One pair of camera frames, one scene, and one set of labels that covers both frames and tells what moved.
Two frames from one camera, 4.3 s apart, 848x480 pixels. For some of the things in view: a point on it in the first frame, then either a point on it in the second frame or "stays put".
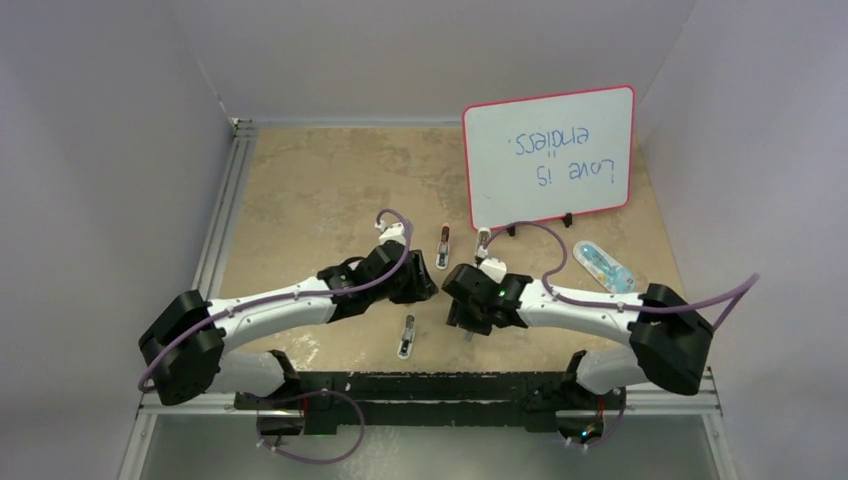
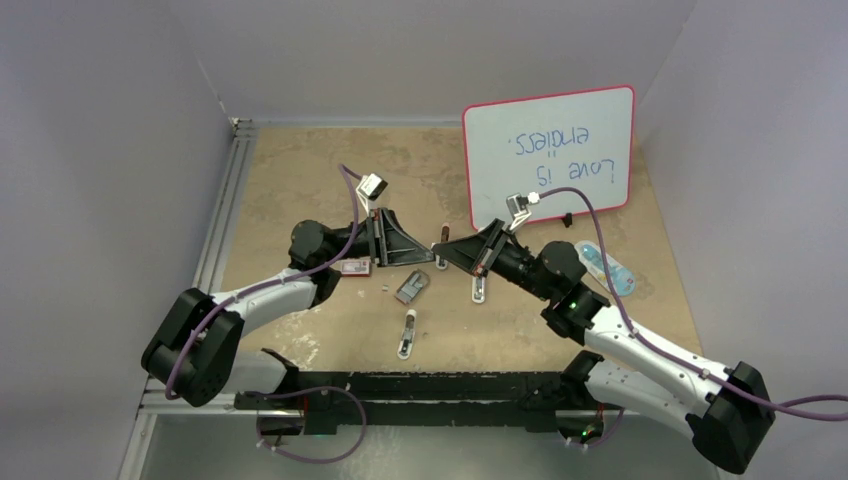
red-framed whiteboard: x=549 y=157 stays put
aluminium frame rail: x=208 y=272 stays put
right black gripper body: x=471 y=317 -> x=510 y=261
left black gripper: x=419 y=285 -> x=388 y=244
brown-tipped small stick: x=442 y=261 stays put
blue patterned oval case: x=617 y=279 stays put
